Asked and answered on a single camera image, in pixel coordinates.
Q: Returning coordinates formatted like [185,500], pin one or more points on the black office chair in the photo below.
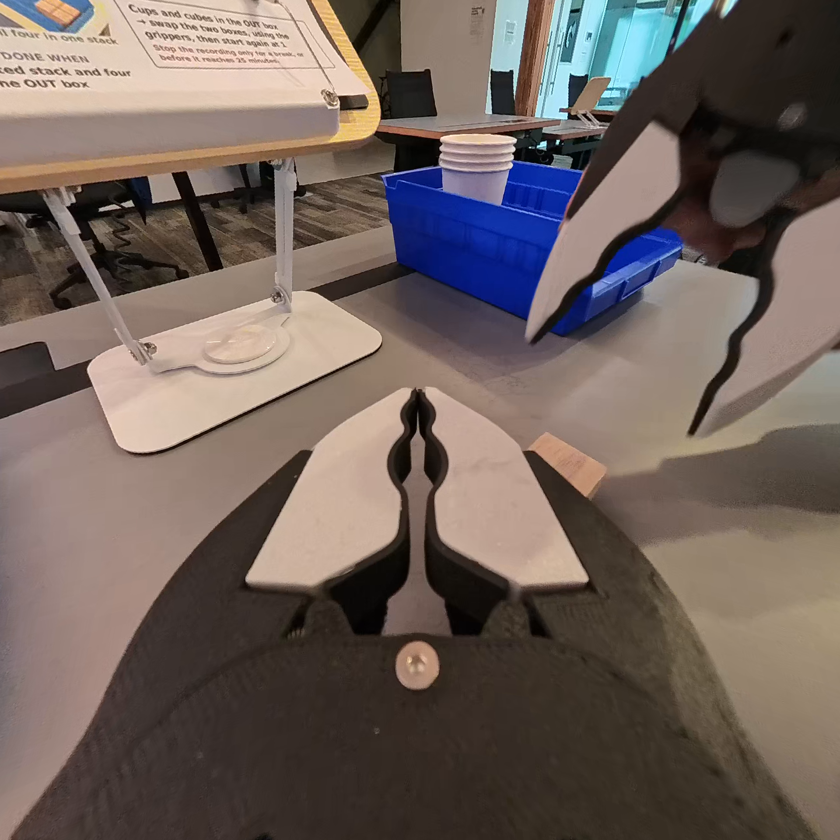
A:
[65,197]

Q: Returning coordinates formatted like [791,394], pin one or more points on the black chair back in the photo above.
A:
[410,92]

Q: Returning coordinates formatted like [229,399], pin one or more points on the small wooden book stand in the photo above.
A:
[594,95]

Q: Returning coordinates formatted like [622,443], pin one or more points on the black standing desk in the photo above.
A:
[197,223]

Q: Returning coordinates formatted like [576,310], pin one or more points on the blue plastic bin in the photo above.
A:
[472,243]

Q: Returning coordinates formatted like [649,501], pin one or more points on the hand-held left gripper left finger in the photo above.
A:
[328,518]

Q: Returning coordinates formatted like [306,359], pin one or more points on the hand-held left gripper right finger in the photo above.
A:
[505,518]

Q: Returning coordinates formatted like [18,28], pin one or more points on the wooden cube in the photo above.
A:
[577,469]

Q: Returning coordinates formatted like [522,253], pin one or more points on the wooden post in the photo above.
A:
[535,59]

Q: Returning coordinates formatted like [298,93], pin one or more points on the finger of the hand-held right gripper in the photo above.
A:
[610,210]
[800,302]

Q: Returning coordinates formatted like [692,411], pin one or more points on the brown top table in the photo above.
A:
[459,124]

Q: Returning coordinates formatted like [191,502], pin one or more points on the instruction sheet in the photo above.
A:
[216,33]

